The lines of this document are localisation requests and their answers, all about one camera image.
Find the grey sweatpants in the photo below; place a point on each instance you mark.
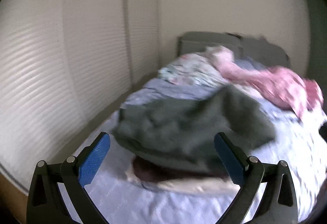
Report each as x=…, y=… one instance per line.
x=179, y=134

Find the grey padded headboard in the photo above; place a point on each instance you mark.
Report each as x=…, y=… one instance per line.
x=259, y=49

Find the floral pastel pillow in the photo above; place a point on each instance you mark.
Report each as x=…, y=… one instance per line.
x=192, y=69

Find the maroon folded garment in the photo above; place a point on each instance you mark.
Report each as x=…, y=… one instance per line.
x=150, y=172

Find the green curtain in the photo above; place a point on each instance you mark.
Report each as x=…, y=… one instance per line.
x=317, y=54

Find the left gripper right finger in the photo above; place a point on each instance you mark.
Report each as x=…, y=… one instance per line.
x=278, y=203

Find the blue floral bedspread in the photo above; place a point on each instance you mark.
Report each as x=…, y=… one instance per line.
x=298, y=142

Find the white louvered closet doors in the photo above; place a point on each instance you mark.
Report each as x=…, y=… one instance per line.
x=64, y=64

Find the white folded garment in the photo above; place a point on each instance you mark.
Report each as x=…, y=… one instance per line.
x=203, y=187

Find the pink crumpled blanket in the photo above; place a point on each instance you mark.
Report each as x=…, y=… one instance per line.
x=279, y=85

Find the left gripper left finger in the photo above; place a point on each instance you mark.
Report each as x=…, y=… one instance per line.
x=45, y=201

